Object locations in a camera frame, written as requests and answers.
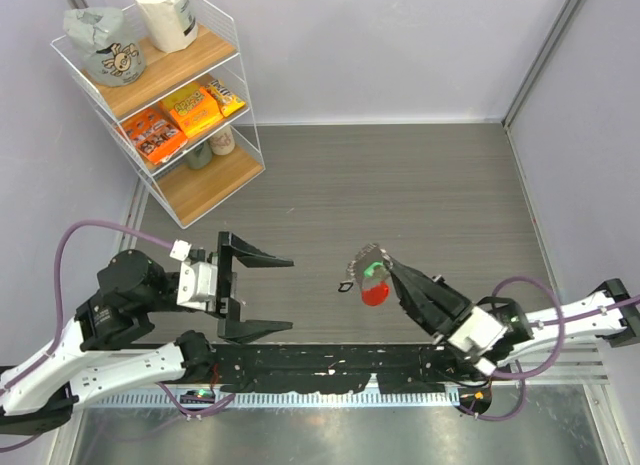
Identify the black key fob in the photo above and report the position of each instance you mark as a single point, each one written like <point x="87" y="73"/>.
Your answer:
<point x="345" y="286"/>

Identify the orange yellow snack box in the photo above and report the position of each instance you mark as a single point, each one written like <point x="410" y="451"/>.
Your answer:
<point x="192" y="109"/>

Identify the beige cup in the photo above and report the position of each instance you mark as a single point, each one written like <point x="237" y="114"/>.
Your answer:
<point x="222" y="142"/>

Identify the green tagged key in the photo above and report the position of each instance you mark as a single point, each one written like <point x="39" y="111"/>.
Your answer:
<point x="372" y="269"/>

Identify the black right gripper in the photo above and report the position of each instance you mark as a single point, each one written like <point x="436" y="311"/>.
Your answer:
<point x="443" y="297"/>

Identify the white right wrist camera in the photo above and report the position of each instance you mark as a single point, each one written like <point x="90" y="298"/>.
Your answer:
<point x="477" y="334"/>

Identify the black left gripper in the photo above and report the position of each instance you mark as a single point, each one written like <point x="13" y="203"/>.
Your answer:
<point x="228" y="303"/>

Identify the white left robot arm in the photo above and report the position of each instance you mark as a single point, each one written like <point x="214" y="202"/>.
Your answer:
<point x="69" y="373"/>

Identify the green bottle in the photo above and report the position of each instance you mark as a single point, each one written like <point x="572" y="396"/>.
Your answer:
<point x="199" y="156"/>

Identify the white paper bag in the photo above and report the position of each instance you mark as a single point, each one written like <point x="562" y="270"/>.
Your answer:
<point x="171" y="23"/>

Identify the yellow candy bag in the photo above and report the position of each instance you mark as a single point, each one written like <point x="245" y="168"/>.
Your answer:
<point x="228" y="102"/>

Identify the white wire shelf unit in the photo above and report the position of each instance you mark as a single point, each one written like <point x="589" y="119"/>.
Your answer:
<point x="184" y="193"/>

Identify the red handled crescent blade keychain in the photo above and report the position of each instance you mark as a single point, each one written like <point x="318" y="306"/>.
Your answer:
<point x="373" y="291"/>

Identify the white slotted cable duct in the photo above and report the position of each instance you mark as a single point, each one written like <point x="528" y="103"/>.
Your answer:
<point x="370" y="397"/>

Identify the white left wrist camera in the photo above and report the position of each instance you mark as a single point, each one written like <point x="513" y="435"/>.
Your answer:
<point x="197" y="278"/>

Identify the grey paper bag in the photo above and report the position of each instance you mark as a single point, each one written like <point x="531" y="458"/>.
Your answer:
<point x="106" y="45"/>

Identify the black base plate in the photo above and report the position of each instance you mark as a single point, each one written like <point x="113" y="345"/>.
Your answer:
<point x="330" y="368"/>

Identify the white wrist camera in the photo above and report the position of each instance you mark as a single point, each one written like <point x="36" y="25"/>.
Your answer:
<point x="197" y="278"/>
<point x="477" y="334"/>

